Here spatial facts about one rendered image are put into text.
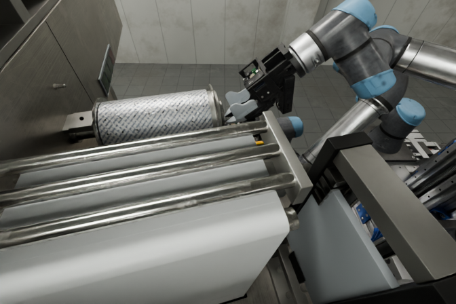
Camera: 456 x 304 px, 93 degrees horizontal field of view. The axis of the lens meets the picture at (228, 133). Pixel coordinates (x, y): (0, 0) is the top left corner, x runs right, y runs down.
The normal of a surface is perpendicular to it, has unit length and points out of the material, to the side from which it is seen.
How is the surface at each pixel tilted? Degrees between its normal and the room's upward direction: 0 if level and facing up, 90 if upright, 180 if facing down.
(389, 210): 0
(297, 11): 90
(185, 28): 90
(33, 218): 0
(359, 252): 90
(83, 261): 0
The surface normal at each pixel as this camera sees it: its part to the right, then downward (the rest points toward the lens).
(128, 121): 0.16, -0.10
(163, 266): 0.23, 0.73
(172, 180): 0.02, -0.67
